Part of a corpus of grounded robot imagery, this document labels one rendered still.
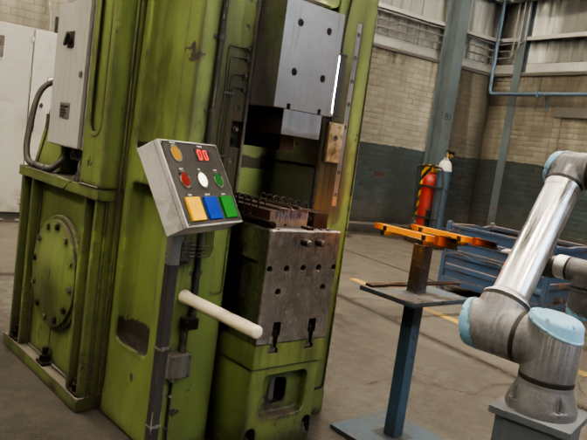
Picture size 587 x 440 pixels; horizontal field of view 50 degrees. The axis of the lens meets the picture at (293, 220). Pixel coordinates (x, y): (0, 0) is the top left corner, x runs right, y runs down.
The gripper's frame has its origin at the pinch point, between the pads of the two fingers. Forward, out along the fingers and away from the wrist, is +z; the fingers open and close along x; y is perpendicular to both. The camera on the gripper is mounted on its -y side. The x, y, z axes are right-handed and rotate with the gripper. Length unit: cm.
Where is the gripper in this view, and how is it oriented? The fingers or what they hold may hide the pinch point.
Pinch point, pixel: (510, 249)
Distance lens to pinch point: 272.5
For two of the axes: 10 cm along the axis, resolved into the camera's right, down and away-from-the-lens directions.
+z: -6.5, -1.8, 7.4
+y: -1.4, 9.8, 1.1
